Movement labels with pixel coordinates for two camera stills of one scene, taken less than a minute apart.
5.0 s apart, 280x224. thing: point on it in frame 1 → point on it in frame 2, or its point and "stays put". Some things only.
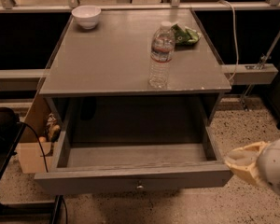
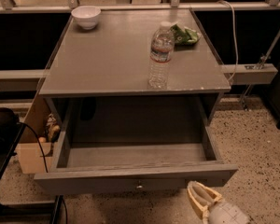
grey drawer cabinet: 133,77 stays put
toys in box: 53,129 stays put
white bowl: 86,16 stays put
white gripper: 276,165 → 228,214
